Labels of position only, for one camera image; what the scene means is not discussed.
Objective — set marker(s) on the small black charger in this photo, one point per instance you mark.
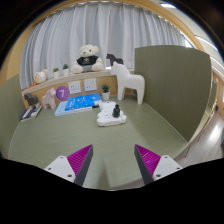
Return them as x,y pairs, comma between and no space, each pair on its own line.
116,111

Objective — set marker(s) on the small succulent in white pot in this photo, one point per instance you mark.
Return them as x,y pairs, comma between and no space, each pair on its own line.
65,71
56,74

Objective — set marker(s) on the round purple number sign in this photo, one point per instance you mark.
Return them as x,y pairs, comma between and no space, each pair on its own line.
62,93

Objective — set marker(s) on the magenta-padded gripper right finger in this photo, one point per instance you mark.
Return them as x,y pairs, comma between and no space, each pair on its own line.
165,166

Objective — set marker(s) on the dark blue notebook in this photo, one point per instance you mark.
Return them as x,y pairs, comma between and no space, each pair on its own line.
29,114

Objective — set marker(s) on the small pink horse figurine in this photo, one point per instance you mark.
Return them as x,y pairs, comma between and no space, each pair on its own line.
49,99

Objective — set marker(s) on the black horse figurine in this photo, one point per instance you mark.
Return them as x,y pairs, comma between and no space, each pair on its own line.
113,60

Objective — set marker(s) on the white pleated curtain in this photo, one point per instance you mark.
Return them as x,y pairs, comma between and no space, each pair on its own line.
110,30

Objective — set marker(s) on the ceiling strip lights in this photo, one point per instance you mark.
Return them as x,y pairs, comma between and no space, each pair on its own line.
167,5

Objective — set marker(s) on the green desk partition panel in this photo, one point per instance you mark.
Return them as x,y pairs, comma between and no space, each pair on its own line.
10,116
173,90

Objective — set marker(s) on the light blue book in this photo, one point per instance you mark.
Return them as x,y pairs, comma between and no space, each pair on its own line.
60,109

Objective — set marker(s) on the white bear-shaped power strip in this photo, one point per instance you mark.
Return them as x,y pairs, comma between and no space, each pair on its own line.
106,118

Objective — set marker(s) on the large white horse figurine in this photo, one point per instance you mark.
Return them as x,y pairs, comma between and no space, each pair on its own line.
128,81

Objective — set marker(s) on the cream teddy bear black shirt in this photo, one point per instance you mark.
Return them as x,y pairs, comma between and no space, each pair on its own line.
87,60

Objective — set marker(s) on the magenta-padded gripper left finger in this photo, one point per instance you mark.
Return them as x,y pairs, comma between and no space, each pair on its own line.
61,166

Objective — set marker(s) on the small dark grey horse figurine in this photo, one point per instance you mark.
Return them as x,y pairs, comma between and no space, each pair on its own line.
31,99

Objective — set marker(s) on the white wall socket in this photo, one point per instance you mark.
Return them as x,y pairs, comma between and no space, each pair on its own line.
74,87
90,84

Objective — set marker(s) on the round cream plush toy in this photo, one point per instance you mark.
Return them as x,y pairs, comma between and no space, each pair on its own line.
40,77

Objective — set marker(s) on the potted plant with spiky leaves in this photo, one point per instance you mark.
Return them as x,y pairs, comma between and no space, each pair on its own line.
105,95

